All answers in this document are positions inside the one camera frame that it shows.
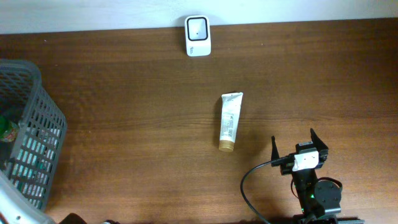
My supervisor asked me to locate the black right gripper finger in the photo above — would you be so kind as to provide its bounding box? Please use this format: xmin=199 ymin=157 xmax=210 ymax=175
xmin=271 ymin=136 xmax=280 ymax=167
xmin=310 ymin=128 xmax=328 ymax=150

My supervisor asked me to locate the white tube with gold cap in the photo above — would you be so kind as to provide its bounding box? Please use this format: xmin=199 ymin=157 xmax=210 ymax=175
xmin=219 ymin=92 xmax=243 ymax=152

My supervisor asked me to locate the green lidded jar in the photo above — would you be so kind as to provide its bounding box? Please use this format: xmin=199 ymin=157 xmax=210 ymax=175
xmin=0 ymin=115 xmax=19 ymax=142

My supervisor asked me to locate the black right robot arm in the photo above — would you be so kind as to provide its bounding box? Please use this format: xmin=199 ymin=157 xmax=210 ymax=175
xmin=271 ymin=129 xmax=365 ymax=224

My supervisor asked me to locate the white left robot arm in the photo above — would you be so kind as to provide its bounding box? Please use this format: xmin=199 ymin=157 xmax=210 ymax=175
xmin=1 ymin=172 xmax=55 ymax=224

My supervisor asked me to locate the white barcode scanner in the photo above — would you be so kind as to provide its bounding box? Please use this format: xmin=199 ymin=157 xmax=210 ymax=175
xmin=184 ymin=15 xmax=211 ymax=57

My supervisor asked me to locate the grey plastic basket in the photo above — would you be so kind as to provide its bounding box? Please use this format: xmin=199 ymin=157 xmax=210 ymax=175
xmin=1 ymin=59 xmax=67 ymax=211

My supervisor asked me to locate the black right camera cable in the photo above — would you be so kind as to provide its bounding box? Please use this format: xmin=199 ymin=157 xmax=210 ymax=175
xmin=239 ymin=156 xmax=295 ymax=224

